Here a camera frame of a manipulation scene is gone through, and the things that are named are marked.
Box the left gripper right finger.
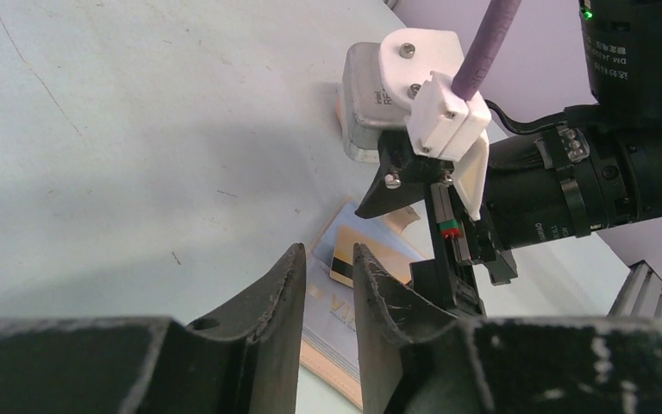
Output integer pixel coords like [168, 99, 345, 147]
[353, 244, 662, 413]

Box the gold VIP card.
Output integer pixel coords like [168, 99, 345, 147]
[328, 224, 427, 288]

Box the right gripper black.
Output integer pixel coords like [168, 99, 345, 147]
[355, 131, 518, 317]

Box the black VIP card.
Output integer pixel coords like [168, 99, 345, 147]
[303, 257, 359, 379]

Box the aluminium frame rail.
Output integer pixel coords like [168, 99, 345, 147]
[608, 260, 662, 323]

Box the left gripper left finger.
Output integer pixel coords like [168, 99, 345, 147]
[0, 243, 306, 413]

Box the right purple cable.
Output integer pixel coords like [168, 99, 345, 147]
[451, 0, 523, 103]

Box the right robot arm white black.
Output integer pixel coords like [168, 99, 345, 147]
[356, 1, 662, 316]

